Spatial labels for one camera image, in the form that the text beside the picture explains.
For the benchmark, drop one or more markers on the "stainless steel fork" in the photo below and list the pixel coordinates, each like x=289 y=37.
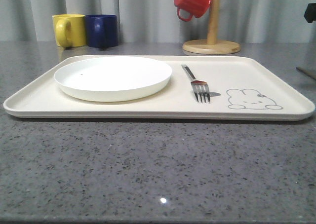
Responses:
x=200 y=88

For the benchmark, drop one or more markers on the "dark blue mug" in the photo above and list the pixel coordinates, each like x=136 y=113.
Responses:
x=101 y=30

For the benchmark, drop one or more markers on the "cream rabbit serving tray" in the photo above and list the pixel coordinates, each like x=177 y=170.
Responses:
x=240 y=89

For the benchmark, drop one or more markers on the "yellow mug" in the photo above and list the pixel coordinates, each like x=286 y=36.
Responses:
x=69 y=30

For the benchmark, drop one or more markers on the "wooden mug tree stand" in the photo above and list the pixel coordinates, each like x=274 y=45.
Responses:
x=212 y=45

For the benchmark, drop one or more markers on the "white round plate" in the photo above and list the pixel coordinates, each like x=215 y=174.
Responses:
x=114 y=78

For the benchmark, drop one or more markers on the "red mug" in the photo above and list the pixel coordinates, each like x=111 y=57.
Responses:
x=187 y=9

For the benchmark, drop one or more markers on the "grey curtain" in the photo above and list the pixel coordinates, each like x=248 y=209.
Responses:
x=251 y=21

